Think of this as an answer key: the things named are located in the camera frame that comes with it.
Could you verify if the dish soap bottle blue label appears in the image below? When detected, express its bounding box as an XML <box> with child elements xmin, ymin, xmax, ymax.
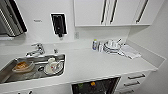
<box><xmin>91</xmin><ymin>38</ymin><xmax>99</xmax><ymax>52</ymax></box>

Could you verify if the small white bottle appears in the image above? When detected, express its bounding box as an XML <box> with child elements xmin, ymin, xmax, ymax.
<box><xmin>97</xmin><ymin>41</ymin><xmax>104</xmax><ymax>53</ymax></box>

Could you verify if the stack of white plates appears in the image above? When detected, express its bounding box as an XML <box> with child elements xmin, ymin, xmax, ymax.
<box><xmin>102</xmin><ymin>38</ymin><xmax>125</xmax><ymax>56</ymax></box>

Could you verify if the small chrome sink knob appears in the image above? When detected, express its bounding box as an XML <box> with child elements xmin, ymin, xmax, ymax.
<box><xmin>53</xmin><ymin>48</ymin><xmax>59</xmax><ymax>55</ymax></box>

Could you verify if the black soap dispenser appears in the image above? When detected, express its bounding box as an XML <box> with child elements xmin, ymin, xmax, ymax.
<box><xmin>49</xmin><ymin>12</ymin><xmax>69</xmax><ymax>39</ymax></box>

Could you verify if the white saucer plate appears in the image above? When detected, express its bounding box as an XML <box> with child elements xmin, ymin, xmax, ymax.
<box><xmin>43</xmin><ymin>61</ymin><xmax>65</xmax><ymax>76</ymax></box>

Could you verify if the white cup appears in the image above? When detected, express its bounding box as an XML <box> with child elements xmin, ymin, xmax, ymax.
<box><xmin>47</xmin><ymin>57</ymin><xmax>57</xmax><ymax>70</ymax></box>

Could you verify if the chrome faucet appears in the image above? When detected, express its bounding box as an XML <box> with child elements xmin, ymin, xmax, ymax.
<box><xmin>25</xmin><ymin>42</ymin><xmax>46</xmax><ymax>57</ymax></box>

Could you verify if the white base cabinet unit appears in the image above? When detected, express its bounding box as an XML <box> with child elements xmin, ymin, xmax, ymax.
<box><xmin>0</xmin><ymin>67</ymin><xmax>158</xmax><ymax>94</ymax></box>

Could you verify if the bowl with orange remains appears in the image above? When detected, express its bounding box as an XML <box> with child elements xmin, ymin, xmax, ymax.
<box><xmin>11</xmin><ymin>60</ymin><xmax>36</xmax><ymax>74</ymax></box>

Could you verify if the steel paper towel dispenser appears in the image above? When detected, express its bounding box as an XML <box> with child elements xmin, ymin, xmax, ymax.
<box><xmin>0</xmin><ymin>0</ymin><xmax>29</xmax><ymax>38</ymax></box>

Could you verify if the steel sink basin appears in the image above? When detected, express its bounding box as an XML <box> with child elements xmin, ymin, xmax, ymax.
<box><xmin>0</xmin><ymin>53</ymin><xmax>67</xmax><ymax>85</ymax></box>

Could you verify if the white wall outlet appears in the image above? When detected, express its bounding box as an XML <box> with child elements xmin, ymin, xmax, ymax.
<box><xmin>74</xmin><ymin>31</ymin><xmax>81</xmax><ymax>40</ymax></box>

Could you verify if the white wall cabinet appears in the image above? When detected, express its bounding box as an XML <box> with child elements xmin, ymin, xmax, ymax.
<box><xmin>73</xmin><ymin>0</ymin><xmax>168</xmax><ymax>28</ymax></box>

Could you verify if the black cabinet handle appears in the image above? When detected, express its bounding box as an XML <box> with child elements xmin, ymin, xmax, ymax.
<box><xmin>134</xmin><ymin>0</ymin><xmax>150</xmax><ymax>25</ymax></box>
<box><xmin>108</xmin><ymin>0</ymin><xmax>119</xmax><ymax>25</ymax></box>
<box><xmin>100</xmin><ymin>0</ymin><xmax>109</xmax><ymax>25</ymax></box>

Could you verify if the small wall label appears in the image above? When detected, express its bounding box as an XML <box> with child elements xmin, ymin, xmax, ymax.
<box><xmin>32</xmin><ymin>18</ymin><xmax>44</xmax><ymax>24</ymax></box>

